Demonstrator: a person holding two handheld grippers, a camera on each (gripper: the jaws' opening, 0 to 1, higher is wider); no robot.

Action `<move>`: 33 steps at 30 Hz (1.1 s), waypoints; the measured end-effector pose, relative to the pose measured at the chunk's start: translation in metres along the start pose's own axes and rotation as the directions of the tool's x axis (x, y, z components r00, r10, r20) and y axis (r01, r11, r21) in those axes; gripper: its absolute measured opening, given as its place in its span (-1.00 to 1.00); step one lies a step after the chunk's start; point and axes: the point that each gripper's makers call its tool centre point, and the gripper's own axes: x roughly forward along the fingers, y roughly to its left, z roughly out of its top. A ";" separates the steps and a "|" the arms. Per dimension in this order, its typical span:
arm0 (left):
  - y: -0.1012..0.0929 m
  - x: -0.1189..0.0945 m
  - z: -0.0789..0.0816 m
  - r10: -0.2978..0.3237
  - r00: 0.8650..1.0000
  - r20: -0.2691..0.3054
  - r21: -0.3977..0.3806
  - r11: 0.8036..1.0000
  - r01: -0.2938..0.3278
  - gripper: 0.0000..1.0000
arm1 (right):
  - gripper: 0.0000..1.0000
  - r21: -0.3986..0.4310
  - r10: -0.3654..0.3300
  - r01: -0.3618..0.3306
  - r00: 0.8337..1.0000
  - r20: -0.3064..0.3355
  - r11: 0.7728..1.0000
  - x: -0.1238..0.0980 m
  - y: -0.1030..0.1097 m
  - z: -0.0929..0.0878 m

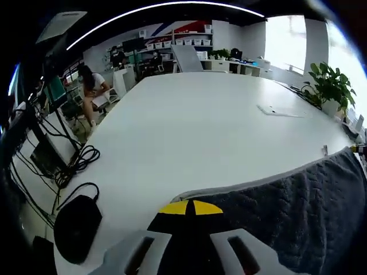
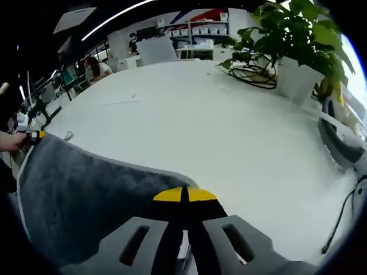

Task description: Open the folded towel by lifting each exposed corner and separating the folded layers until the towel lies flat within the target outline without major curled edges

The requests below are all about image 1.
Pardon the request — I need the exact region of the black tripod stand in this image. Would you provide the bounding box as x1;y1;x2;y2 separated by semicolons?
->
25;94;83;155

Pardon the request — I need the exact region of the green plant in white pot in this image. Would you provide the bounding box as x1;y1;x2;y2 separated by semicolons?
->
300;61;358;119

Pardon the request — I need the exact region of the shelf with white boxes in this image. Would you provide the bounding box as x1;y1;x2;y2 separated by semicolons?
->
143;24;214;57

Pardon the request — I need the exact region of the long ceiling light strip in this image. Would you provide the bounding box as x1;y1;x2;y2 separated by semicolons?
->
7;63;20;97
66;1;264;51

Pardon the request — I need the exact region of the black round device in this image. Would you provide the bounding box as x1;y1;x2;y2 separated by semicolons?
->
53;194;103;265

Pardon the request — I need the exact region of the black device cable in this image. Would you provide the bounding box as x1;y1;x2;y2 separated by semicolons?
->
56;182;100;211

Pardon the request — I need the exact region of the thin black cable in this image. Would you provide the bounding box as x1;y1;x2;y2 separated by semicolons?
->
289;84;323;108

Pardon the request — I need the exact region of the white upright box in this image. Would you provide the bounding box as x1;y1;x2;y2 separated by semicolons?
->
354;114;365;135

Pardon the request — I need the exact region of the ceiling air conditioner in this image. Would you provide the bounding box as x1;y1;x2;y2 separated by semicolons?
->
36;11;88;44

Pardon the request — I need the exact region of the transparent sheet on table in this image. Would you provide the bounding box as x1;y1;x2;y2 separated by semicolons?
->
256;103;314;119

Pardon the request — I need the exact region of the grey towel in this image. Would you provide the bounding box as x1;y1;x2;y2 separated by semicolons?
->
171;144;367;274

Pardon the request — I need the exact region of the bundle of black cables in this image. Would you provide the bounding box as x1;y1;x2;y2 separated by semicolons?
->
54;144;101;190

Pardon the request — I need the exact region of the white office desk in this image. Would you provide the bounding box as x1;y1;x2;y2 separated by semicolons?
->
200;58;272;77

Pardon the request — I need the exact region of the white office chair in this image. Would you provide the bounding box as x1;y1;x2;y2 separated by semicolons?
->
171;44;205;73

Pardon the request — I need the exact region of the small green plant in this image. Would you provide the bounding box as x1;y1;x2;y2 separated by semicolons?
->
208;48;232;61

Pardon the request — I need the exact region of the black monitor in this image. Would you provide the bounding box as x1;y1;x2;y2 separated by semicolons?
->
122;37;146;53

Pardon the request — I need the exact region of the teal board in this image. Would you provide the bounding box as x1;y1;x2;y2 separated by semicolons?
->
46;76;69;107

